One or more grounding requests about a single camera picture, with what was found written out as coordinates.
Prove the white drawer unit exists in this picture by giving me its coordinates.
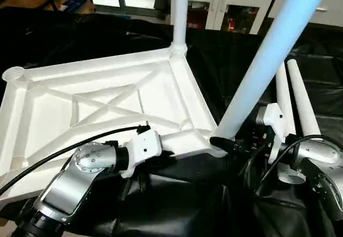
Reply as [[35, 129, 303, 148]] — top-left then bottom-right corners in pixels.
[[268, 0, 343, 27]]

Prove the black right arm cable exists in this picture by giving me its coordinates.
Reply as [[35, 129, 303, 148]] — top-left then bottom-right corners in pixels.
[[238, 134, 343, 195]]

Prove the white plastic table top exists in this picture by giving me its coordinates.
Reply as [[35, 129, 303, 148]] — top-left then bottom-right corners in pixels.
[[0, 43, 228, 203]]

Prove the white glass door cabinet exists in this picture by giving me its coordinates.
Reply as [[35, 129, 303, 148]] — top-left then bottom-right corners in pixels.
[[163, 0, 282, 35]]

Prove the black mat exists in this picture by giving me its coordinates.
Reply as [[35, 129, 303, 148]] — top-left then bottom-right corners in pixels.
[[0, 6, 343, 237]]

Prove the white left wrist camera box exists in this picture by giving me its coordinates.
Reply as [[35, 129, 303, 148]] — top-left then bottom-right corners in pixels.
[[121, 129, 162, 179]]

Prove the white plastic table leg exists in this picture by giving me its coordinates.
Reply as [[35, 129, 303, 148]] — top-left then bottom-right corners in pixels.
[[168, 0, 190, 56], [275, 63, 307, 185], [210, 0, 335, 151], [287, 59, 323, 138]]

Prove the blue box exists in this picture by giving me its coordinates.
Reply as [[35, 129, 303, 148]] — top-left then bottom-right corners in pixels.
[[58, 0, 96, 13]]

